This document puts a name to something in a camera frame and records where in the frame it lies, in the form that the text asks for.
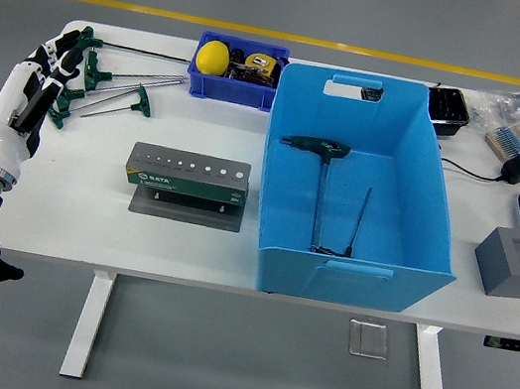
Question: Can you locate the taped resistor strip pack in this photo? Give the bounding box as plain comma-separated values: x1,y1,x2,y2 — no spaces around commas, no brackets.
480,116,520,165

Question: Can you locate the grey block with square recess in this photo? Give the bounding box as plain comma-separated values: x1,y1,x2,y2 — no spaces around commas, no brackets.
466,221,520,302

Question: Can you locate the large green T-handle hex key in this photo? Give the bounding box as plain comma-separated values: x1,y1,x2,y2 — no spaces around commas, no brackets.
260,131,353,258

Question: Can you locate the dark metal tool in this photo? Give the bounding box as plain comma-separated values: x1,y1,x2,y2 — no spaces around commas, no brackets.
227,62,282,90

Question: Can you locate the dark blue plastic bin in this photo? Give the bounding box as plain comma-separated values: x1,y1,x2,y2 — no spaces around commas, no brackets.
182,29,293,114

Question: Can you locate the light blue folding box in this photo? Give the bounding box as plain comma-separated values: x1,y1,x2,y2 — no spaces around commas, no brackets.
237,58,489,325

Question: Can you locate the white table leg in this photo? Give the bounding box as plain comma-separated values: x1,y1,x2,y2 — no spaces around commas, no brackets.
404,322,467,389
58,266,119,384

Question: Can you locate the black plastic tray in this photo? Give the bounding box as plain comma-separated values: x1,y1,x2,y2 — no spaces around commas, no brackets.
420,82,475,141

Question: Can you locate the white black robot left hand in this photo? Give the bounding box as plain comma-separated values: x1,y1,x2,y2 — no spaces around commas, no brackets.
0,16,91,189

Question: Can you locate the yellow tape measure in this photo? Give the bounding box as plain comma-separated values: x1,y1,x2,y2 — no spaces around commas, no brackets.
242,50,285,81

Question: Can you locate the black adapter cable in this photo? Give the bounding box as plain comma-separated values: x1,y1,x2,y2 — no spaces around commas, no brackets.
428,140,511,187

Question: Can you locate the yellow foam ball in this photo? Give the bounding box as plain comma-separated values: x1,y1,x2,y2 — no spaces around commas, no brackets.
193,37,233,78

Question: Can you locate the green grey hex key holder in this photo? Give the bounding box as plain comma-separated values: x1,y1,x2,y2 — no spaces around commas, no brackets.
116,139,255,234

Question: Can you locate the small green T-handle hex key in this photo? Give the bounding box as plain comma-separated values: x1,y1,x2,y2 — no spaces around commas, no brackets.
309,179,374,263

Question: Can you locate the silver floor plate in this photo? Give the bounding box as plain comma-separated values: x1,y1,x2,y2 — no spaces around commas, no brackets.
342,316,394,363

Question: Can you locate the black round part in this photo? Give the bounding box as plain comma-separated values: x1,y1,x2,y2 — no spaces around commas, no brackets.
226,47,249,67

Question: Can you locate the small black device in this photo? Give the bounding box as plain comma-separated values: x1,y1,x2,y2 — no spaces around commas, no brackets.
359,84,385,103

